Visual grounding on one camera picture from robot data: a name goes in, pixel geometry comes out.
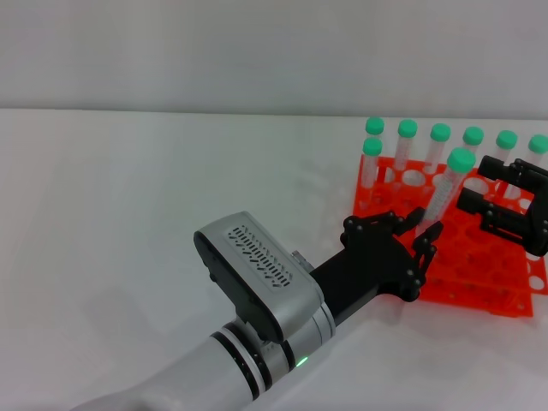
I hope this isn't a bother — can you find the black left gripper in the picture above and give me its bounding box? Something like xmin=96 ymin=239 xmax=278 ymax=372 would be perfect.
xmin=309 ymin=206 xmax=445 ymax=329

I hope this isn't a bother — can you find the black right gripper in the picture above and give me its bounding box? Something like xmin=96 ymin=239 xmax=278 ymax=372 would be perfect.
xmin=455 ymin=153 xmax=548 ymax=259

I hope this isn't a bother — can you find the green capped clear test tube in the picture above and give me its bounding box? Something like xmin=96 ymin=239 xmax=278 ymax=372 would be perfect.
xmin=364 ymin=116 xmax=385 ymax=141
xmin=527 ymin=134 xmax=548 ymax=167
xmin=360 ymin=136 xmax=384 ymax=211
xmin=392 ymin=118 xmax=419 ymax=173
xmin=423 ymin=122 xmax=452 ymax=175
xmin=416 ymin=146 xmax=478 ymax=237
xmin=491 ymin=130 xmax=519 ymax=202
xmin=462 ymin=126 xmax=485 ymax=149

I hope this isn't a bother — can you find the orange test tube rack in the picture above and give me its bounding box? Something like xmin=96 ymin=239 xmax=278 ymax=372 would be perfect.
xmin=351 ymin=153 xmax=548 ymax=319

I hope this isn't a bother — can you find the silver black wrist camera box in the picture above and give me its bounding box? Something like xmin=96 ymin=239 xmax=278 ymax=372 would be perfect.
xmin=193 ymin=210 xmax=325 ymax=343

